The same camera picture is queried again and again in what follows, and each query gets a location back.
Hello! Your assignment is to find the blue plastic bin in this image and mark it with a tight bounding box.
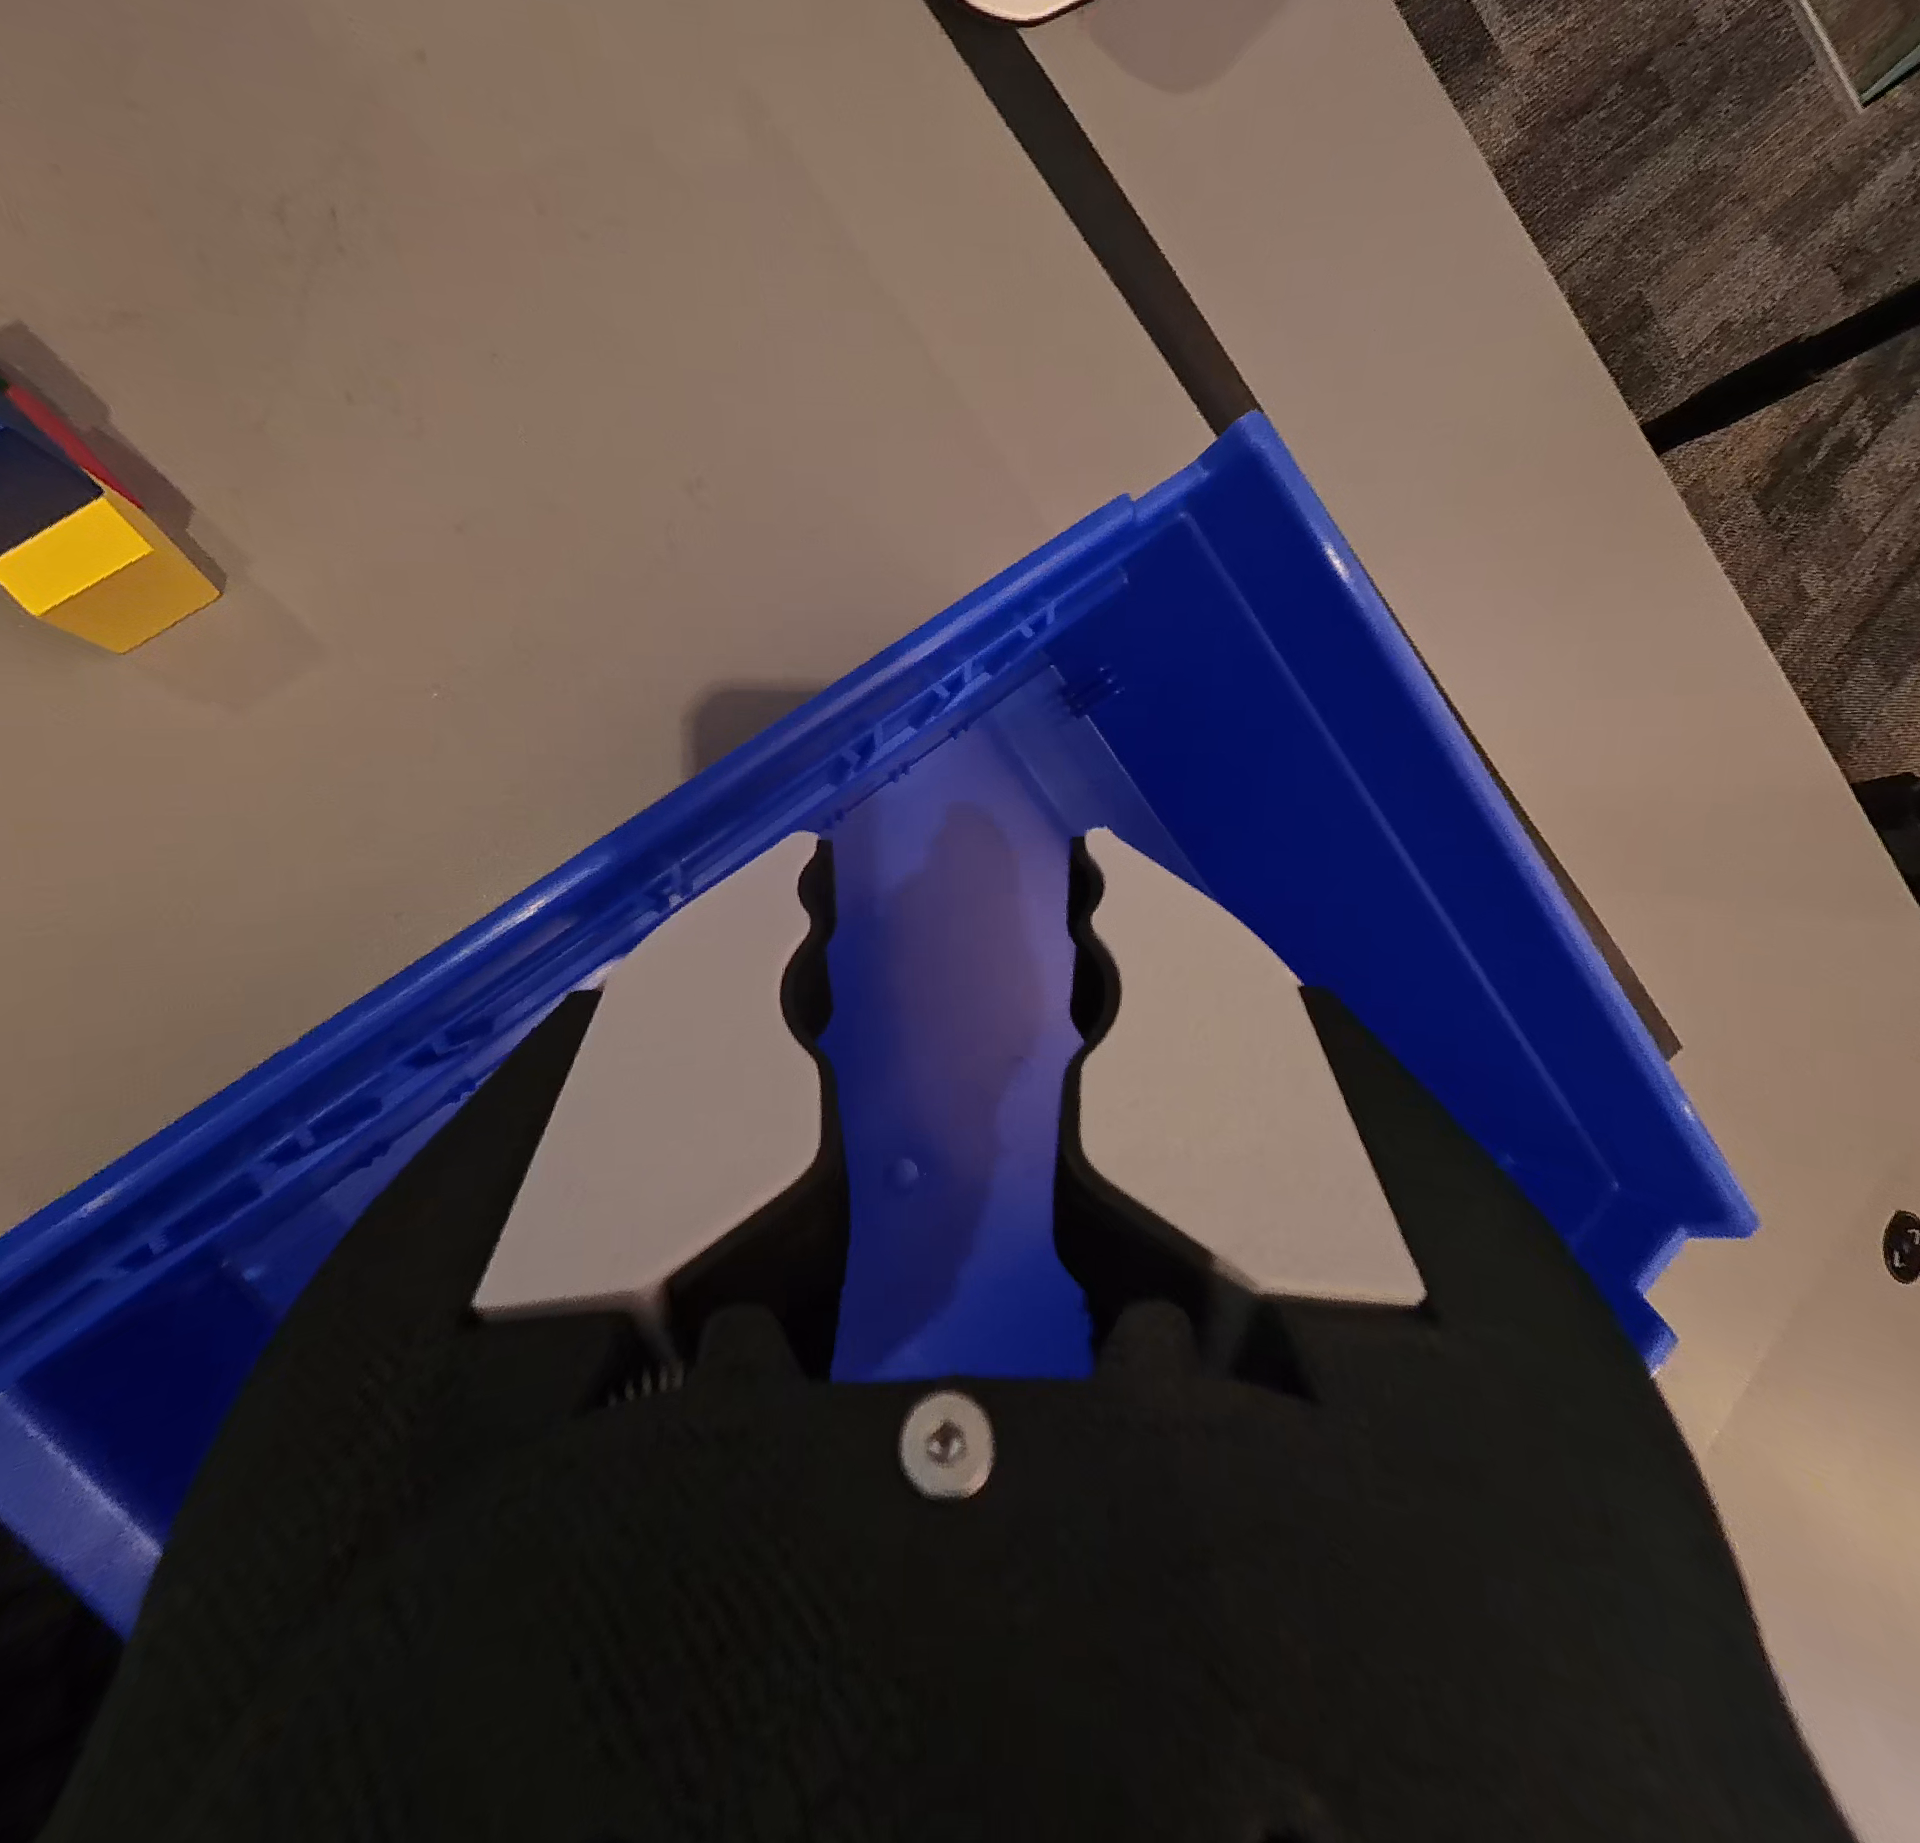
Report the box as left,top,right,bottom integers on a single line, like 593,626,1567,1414
0,410,1759,1636

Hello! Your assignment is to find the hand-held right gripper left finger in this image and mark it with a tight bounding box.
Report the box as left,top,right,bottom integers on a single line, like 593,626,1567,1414
472,831,845,1351

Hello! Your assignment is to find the yellow wooden cube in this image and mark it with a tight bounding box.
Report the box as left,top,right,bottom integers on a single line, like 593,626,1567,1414
0,498,228,659

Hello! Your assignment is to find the glass panel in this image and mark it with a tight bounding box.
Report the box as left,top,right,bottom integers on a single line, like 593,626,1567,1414
1746,0,1920,111

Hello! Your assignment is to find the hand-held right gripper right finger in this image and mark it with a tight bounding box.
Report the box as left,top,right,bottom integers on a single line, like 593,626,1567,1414
1056,828,1428,1351

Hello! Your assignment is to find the blue wooden cube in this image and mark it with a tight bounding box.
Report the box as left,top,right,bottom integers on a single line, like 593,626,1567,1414
0,423,106,554

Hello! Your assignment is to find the dark stand base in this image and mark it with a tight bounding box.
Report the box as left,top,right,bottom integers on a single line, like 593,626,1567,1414
1852,776,1920,901

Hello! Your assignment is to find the black stand foot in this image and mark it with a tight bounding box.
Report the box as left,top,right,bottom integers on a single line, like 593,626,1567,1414
1642,274,1920,452

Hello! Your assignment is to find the red wooden cube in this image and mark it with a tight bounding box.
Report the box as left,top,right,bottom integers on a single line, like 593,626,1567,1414
0,378,148,513

